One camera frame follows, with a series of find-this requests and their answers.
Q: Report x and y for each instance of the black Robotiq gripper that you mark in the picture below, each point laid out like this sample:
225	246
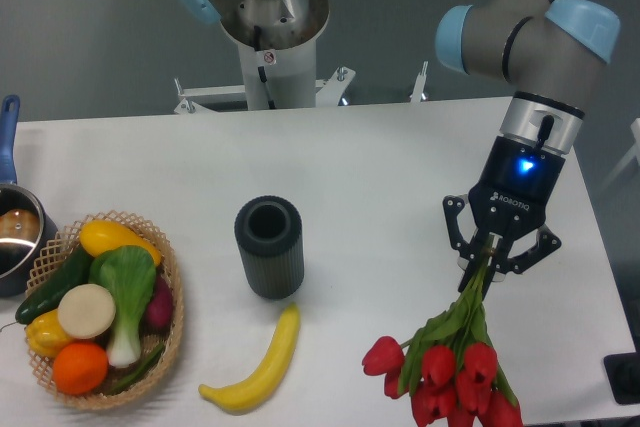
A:
509	201

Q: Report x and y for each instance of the red tulip bouquet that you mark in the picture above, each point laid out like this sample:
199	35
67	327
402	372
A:
449	369

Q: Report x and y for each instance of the dark grey ribbed vase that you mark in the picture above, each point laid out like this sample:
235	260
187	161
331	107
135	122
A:
269	234

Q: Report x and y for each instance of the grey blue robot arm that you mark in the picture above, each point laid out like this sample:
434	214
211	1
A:
551	51

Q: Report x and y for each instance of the black device at edge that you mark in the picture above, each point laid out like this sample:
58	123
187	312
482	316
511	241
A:
623	375

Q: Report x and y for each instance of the yellow banana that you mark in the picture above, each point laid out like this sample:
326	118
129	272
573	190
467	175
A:
261	384

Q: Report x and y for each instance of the purple red onion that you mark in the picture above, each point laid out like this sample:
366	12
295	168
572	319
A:
159	311

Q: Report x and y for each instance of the green bok choy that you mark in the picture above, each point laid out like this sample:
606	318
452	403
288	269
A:
128	273

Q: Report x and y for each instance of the green bean pod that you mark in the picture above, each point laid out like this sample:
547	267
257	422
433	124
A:
139	372

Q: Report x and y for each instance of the yellow squash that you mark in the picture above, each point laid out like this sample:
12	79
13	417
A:
100	236

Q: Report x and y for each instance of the beige round bun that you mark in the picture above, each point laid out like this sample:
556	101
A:
86	311

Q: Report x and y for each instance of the dark green cucumber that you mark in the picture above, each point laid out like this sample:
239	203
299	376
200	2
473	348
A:
73	272

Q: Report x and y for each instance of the orange fruit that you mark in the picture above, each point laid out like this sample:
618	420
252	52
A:
79	368

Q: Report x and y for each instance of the yellow bell pepper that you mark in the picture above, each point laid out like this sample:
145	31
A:
45	335

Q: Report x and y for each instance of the white frame at right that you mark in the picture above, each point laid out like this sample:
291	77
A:
625	168

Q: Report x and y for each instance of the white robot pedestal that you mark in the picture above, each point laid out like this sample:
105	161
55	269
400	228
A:
276	42

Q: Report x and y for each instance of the blue handled saucepan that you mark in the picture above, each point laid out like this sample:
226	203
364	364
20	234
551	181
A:
25	225

